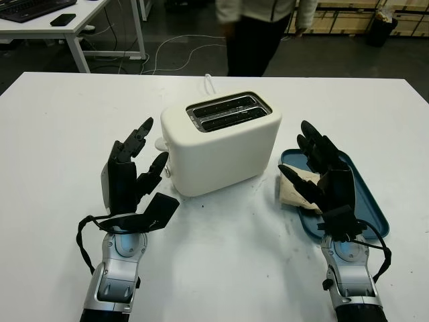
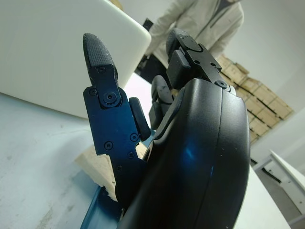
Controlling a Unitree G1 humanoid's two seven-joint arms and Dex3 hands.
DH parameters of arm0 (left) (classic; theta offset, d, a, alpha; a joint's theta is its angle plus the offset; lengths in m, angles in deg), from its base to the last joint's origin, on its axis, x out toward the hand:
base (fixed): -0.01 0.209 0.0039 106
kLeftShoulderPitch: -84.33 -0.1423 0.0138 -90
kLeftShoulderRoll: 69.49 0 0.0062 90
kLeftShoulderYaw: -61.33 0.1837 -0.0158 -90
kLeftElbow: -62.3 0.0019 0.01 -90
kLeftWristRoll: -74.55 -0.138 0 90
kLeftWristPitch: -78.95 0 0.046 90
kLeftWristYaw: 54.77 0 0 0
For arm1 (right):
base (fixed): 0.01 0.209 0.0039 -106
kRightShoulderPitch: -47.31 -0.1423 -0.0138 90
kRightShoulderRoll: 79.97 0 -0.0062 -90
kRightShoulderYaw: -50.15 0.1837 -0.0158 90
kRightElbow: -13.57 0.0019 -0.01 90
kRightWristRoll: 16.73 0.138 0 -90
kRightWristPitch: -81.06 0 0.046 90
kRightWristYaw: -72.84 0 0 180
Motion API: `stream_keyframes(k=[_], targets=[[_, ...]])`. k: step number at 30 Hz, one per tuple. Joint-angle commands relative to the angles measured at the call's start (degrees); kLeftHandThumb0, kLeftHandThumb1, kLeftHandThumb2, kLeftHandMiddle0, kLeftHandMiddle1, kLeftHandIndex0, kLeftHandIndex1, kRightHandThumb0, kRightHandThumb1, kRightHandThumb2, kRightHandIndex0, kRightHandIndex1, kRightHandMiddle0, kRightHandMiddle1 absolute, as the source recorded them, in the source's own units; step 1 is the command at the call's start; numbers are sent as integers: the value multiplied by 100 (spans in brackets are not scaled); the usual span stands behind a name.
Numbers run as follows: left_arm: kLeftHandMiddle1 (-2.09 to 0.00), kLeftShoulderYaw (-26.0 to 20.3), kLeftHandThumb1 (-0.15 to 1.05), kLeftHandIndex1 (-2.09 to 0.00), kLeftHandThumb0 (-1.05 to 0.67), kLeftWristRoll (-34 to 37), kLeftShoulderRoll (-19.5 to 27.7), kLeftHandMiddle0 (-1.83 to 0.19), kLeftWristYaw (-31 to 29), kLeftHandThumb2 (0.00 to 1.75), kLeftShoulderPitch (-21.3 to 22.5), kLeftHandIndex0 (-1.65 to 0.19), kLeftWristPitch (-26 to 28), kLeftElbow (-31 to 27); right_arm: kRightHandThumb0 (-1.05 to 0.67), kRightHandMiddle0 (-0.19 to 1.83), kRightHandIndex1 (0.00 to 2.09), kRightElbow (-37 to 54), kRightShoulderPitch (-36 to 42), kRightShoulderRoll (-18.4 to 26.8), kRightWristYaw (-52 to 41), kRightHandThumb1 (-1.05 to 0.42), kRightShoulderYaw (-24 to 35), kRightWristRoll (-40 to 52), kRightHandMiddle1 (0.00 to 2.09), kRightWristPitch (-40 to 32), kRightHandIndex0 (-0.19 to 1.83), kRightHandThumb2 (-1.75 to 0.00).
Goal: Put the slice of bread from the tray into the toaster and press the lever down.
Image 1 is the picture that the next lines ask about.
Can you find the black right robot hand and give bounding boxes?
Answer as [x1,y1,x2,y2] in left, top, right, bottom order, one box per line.
[278,119,357,216]

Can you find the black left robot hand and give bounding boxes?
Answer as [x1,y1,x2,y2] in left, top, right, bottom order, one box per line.
[99,117,170,216]

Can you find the slice of white bread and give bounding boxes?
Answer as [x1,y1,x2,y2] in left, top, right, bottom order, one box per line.
[276,164,324,214]

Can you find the blue oblong tray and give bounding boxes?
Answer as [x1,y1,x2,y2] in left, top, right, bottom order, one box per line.
[278,148,391,240]

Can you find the white two-slot toaster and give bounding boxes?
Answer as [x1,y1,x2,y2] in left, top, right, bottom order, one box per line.
[160,90,283,198]

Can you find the white office desk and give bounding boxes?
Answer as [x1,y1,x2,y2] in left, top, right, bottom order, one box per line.
[0,0,149,73]

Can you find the black waste bin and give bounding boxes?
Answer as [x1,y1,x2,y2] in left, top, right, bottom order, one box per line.
[365,9,399,48]

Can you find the black smartphone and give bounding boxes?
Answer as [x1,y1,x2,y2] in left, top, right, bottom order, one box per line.
[50,13,78,28]

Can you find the wooden shipping crates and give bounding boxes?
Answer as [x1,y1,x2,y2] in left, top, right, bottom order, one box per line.
[287,0,429,36]

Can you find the person in white jacket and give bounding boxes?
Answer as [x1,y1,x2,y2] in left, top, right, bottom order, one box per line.
[214,0,319,78]

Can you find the black keyboard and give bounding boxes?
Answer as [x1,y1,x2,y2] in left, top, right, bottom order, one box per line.
[0,0,46,23]

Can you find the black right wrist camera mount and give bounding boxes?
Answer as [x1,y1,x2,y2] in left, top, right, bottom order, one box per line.
[316,205,370,243]

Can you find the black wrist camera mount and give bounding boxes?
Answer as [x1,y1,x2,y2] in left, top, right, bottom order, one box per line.
[99,192,180,235]
[316,205,370,243]

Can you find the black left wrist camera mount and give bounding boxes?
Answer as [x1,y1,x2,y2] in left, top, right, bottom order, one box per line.
[99,192,180,235]

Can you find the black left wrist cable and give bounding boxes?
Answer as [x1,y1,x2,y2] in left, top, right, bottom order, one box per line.
[77,215,113,273]

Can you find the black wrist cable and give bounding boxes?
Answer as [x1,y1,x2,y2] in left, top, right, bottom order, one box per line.
[77,215,113,273]
[350,221,393,286]

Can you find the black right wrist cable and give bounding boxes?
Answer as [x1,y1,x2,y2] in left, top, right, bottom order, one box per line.
[350,221,393,286]

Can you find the white toaster power cord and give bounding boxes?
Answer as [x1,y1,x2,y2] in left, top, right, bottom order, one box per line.
[203,74,217,96]

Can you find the white cable on floor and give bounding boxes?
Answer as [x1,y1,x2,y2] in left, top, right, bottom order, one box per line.
[143,32,229,76]

